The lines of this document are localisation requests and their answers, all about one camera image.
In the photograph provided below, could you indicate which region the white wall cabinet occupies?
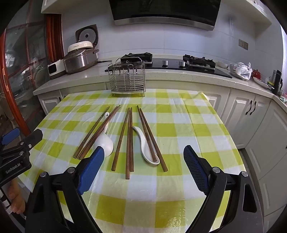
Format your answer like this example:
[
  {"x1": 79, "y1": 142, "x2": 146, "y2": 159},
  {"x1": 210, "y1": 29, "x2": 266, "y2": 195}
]
[
  {"x1": 41, "y1": 0, "x2": 112, "y2": 14},
  {"x1": 218, "y1": 0, "x2": 273, "y2": 29}
]

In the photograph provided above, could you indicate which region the black burner grate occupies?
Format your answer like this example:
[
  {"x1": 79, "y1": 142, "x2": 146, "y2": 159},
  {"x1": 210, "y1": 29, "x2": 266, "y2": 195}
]
[
  {"x1": 121, "y1": 53, "x2": 153, "y2": 63},
  {"x1": 183, "y1": 54, "x2": 216, "y2": 68}
]

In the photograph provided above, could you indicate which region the green white checked tablecloth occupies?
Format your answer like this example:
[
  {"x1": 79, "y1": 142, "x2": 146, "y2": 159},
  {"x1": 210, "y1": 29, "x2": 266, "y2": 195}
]
[{"x1": 17, "y1": 88, "x2": 247, "y2": 233}]

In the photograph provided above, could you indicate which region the stainless steel cooker white lid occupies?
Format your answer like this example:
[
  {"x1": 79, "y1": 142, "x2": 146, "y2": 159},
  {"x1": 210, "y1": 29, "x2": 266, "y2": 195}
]
[{"x1": 63, "y1": 40, "x2": 100, "y2": 74}]

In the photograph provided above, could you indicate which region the white ceramic spoon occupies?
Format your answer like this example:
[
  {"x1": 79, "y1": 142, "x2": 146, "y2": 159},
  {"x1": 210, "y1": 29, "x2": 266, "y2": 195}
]
[
  {"x1": 133, "y1": 126, "x2": 160, "y2": 166},
  {"x1": 93, "y1": 112, "x2": 114, "y2": 157}
]

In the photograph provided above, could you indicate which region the metal wire utensil rack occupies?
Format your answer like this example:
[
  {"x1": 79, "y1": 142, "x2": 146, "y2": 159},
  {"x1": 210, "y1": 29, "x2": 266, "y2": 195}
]
[{"x1": 107, "y1": 57, "x2": 146, "y2": 97}]

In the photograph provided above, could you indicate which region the person's left hand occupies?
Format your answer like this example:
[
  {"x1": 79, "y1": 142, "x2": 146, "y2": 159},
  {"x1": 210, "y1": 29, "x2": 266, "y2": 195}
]
[{"x1": 8, "y1": 180, "x2": 26, "y2": 214}]

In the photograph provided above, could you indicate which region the brown rice cooker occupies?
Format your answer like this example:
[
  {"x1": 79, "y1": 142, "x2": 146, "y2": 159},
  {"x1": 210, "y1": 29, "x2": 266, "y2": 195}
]
[{"x1": 75, "y1": 24, "x2": 99, "y2": 48}]

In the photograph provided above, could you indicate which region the black steel range hood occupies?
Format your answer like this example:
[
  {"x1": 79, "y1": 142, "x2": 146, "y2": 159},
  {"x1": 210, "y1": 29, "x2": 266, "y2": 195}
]
[{"x1": 109, "y1": 0, "x2": 221, "y2": 31}]

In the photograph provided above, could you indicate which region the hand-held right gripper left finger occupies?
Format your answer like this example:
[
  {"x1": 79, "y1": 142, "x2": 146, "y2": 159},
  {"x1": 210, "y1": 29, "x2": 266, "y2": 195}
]
[{"x1": 25, "y1": 146, "x2": 106, "y2": 233}]

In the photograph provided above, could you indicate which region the white plastic bag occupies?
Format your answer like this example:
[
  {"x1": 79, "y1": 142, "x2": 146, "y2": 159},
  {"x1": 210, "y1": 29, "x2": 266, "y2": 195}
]
[{"x1": 227, "y1": 62, "x2": 253, "y2": 80}]

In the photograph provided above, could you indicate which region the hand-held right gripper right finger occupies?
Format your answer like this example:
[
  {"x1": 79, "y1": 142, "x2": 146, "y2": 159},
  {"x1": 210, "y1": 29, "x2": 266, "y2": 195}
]
[{"x1": 183, "y1": 145, "x2": 264, "y2": 233}]

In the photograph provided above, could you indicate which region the black thermos bottle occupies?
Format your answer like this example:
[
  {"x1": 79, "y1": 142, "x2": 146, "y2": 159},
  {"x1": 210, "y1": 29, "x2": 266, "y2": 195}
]
[{"x1": 270, "y1": 70, "x2": 283, "y2": 96}]

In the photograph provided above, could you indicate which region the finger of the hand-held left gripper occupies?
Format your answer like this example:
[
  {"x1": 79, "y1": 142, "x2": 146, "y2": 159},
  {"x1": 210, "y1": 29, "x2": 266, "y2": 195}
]
[
  {"x1": 0, "y1": 128, "x2": 20, "y2": 146},
  {"x1": 19, "y1": 129, "x2": 43, "y2": 158}
]

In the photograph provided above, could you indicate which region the white stone countertop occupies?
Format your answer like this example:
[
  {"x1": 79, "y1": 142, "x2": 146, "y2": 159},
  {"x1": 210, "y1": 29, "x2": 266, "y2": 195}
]
[{"x1": 33, "y1": 65, "x2": 287, "y2": 110}]

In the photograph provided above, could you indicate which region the small white kitchen appliance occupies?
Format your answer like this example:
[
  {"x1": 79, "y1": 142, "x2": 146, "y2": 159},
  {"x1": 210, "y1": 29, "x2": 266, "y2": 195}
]
[{"x1": 48, "y1": 59, "x2": 66, "y2": 79}]

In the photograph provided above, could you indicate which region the black glass gas cooktop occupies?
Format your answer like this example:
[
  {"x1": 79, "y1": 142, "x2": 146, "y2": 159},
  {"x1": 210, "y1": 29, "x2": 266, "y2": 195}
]
[{"x1": 105, "y1": 53, "x2": 233, "y2": 79}]

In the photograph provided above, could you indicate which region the red wooden framed glass door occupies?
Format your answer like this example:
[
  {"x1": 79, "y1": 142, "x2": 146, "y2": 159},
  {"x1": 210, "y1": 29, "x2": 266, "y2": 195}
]
[{"x1": 0, "y1": 13, "x2": 63, "y2": 135}]

